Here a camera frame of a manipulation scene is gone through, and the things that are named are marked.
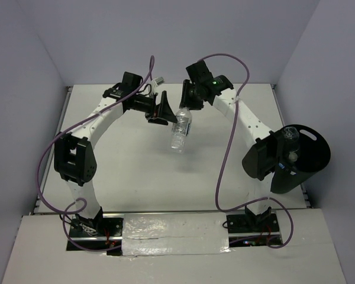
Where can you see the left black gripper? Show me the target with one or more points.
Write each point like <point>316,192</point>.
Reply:
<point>166,113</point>

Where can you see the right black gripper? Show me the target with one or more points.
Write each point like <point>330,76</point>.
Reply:
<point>184,99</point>

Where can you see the labelled bottle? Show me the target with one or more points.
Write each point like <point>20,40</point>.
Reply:
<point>180,130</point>

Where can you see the clear bottle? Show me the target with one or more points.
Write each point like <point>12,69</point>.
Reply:
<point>291,144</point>
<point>288,168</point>

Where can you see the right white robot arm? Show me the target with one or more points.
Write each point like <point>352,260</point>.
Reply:
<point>260,141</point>

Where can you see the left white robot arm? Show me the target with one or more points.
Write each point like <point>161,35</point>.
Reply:
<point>74,157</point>

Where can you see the black round bin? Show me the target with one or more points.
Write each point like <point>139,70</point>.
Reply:
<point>314,156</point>

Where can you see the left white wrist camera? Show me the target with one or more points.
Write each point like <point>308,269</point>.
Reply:
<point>151,87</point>

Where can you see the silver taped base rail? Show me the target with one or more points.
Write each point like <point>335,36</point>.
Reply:
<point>176,233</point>

